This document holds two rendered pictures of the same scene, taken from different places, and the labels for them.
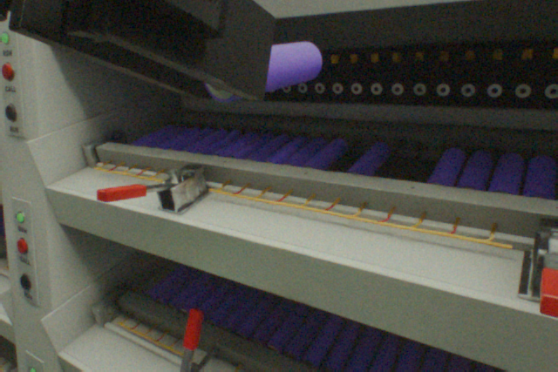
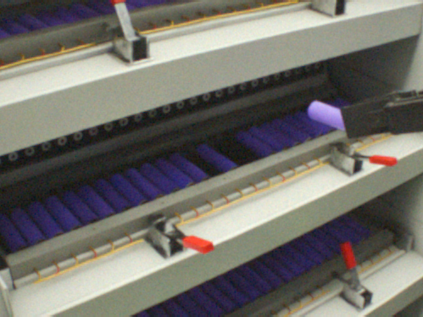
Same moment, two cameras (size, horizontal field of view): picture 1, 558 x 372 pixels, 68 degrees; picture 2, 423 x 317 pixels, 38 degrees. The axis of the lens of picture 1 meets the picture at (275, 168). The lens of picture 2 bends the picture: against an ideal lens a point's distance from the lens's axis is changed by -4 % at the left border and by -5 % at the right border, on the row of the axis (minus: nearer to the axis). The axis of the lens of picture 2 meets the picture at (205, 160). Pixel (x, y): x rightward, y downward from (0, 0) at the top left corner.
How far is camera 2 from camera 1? 0.62 m
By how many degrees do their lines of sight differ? 64
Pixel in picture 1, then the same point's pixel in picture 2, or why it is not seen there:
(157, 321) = not seen: outside the picture
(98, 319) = not seen: outside the picture
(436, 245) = (305, 178)
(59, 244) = not seen: outside the picture
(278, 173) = (213, 187)
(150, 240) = (160, 290)
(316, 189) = (237, 184)
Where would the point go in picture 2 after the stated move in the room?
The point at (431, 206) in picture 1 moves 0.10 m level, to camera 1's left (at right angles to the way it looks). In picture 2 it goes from (292, 162) to (268, 193)
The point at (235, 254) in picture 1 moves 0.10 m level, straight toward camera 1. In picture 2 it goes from (237, 247) to (331, 243)
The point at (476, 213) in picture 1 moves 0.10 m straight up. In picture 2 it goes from (308, 155) to (297, 75)
